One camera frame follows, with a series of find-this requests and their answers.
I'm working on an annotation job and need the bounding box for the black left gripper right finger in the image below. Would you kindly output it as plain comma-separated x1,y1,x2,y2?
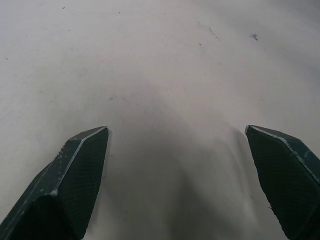
244,124,320,240

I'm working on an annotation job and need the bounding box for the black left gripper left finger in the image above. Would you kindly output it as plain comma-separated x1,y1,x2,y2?
0,125,110,240

